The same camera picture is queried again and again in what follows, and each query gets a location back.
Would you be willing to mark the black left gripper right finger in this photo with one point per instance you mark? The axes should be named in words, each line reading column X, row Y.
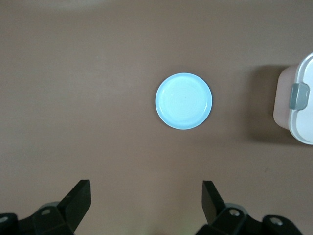
column 220, row 218

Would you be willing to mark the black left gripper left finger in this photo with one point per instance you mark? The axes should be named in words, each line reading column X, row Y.
column 61, row 215

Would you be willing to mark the light blue round plate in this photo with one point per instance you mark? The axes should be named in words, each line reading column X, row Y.
column 183, row 100

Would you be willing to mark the white lidded storage box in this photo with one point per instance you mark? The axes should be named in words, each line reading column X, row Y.
column 303, row 122

